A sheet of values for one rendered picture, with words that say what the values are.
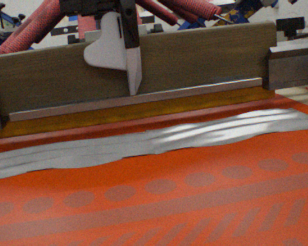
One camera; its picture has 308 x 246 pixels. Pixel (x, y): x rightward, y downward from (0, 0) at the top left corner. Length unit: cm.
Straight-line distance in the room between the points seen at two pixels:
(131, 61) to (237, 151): 14
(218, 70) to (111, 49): 13
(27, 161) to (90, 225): 13
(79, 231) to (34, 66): 22
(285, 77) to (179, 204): 25
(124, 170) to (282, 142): 14
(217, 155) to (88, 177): 11
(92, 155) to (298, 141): 18
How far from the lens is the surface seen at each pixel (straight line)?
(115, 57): 34
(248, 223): 19
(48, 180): 27
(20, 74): 37
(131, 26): 33
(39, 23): 102
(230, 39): 39
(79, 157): 29
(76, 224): 21
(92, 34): 64
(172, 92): 36
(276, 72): 41
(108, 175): 26
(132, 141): 31
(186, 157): 28
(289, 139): 31
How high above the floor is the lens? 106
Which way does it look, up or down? 12 degrees down
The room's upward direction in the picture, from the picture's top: 7 degrees counter-clockwise
